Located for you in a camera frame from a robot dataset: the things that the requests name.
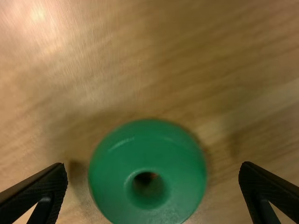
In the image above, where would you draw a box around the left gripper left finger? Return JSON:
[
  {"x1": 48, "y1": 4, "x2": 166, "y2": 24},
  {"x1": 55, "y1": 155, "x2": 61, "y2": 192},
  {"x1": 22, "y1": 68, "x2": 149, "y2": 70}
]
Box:
[{"x1": 0, "y1": 162, "x2": 69, "y2": 224}]

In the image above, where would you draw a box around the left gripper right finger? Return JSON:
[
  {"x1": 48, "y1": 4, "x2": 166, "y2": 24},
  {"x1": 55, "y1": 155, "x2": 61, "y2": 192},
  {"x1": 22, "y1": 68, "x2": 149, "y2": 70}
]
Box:
[{"x1": 238, "y1": 161, "x2": 299, "y2": 224}]

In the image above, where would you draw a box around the dark green ring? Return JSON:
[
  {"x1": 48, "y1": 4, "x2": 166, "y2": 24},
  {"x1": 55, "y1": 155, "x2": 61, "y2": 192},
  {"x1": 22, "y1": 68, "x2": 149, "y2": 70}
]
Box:
[{"x1": 87, "y1": 119, "x2": 207, "y2": 224}]

